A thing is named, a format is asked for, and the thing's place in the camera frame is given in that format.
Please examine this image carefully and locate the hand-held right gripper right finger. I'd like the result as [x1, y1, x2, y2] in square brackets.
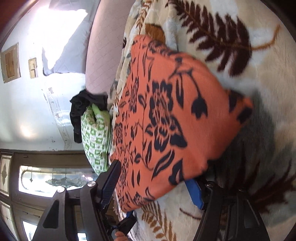
[184, 178, 271, 241]

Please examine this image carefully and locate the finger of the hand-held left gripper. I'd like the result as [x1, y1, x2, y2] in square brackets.
[110, 210, 137, 235]

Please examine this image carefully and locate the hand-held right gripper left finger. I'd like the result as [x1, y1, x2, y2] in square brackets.
[32, 160, 122, 241]

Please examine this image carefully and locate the orange floral shirt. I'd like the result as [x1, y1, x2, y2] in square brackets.
[109, 34, 254, 213]

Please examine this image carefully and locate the green checked pillow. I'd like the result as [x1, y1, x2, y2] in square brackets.
[80, 103, 112, 175]

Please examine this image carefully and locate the wooden stained-glass door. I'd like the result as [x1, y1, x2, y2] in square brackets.
[0, 149, 116, 241]

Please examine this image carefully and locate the black cloth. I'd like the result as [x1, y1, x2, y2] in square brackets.
[70, 89, 109, 143]

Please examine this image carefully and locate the stained-glass transom window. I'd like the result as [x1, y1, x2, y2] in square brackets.
[0, 154, 12, 198]

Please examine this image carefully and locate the leaf-print blanket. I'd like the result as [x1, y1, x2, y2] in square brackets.
[108, 0, 296, 241]

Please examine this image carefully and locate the grey pillow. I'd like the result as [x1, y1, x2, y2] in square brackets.
[41, 0, 89, 76]

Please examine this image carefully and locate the beige light switch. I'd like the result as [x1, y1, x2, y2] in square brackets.
[28, 57, 39, 79]

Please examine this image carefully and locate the framed wall plaque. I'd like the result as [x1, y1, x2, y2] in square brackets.
[0, 43, 21, 83]

